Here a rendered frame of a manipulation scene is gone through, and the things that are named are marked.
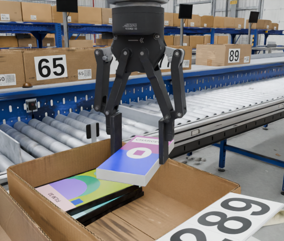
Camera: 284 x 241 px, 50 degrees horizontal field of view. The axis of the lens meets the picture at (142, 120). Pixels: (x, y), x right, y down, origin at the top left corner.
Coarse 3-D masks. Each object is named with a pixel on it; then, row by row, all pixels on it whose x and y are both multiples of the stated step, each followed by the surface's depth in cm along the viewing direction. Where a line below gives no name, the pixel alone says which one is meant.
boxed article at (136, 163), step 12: (132, 144) 53; (144, 144) 53; (156, 144) 53; (120, 156) 48; (132, 156) 48; (144, 156) 48; (156, 156) 48; (96, 168) 44; (108, 168) 44; (120, 168) 44; (132, 168) 43; (144, 168) 43; (156, 168) 46; (108, 180) 44; (120, 180) 43; (132, 180) 42; (144, 180) 41
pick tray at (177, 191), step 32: (32, 160) 67; (64, 160) 73; (96, 160) 79; (32, 192) 55; (160, 192) 72; (192, 192) 64; (224, 192) 58; (64, 224) 47; (96, 224) 59; (128, 224) 59; (160, 224) 59
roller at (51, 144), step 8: (16, 128) 132; (24, 128) 127; (32, 128) 125; (32, 136) 120; (40, 136) 116; (48, 136) 115; (40, 144) 114; (48, 144) 109; (56, 144) 107; (64, 144) 107; (56, 152) 104
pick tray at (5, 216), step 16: (0, 192) 55; (0, 208) 57; (16, 208) 50; (0, 224) 59; (16, 224) 51; (32, 224) 45; (0, 240) 55; (16, 240) 52; (32, 240) 46; (48, 240) 41
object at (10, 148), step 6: (0, 132) 101; (0, 138) 102; (6, 138) 97; (12, 138) 94; (0, 144) 104; (6, 144) 98; (12, 144) 93; (18, 144) 90; (0, 150) 105; (6, 150) 100; (12, 150) 94; (18, 150) 90; (6, 156) 101; (12, 156) 96; (18, 156) 91; (12, 162) 97; (18, 162) 92
